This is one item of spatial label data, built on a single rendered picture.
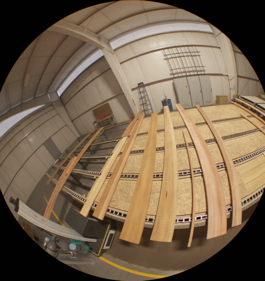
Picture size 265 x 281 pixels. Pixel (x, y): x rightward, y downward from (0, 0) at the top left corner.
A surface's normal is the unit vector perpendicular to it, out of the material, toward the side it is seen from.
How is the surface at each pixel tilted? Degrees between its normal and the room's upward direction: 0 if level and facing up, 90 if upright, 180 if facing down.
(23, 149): 89
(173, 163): 0
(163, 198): 0
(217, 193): 0
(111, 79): 87
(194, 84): 90
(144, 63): 88
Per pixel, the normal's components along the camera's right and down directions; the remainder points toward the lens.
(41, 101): 0.90, -0.15
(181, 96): -0.25, 0.58
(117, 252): -0.36, -0.80
